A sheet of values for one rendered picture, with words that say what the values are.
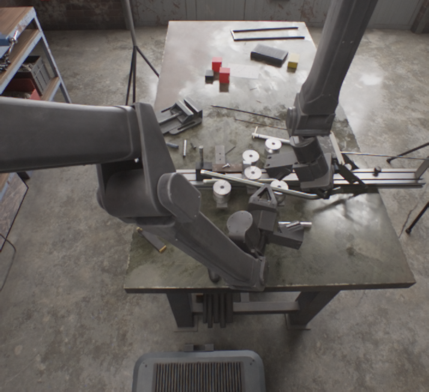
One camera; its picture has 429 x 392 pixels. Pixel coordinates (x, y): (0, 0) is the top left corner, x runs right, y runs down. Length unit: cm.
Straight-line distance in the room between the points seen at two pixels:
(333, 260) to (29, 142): 80
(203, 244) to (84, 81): 286
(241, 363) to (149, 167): 117
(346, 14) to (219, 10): 347
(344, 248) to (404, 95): 255
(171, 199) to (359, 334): 161
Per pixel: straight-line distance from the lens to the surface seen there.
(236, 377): 141
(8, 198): 224
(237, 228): 64
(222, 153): 102
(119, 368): 173
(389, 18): 448
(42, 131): 27
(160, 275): 85
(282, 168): 72
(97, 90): 305
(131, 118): 33
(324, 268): 90
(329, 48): 51
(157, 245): 87
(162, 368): 143
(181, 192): 35
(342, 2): 48
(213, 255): 49
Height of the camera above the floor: 167
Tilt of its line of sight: 51 degrees down
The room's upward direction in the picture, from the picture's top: 1 degrees clockwise
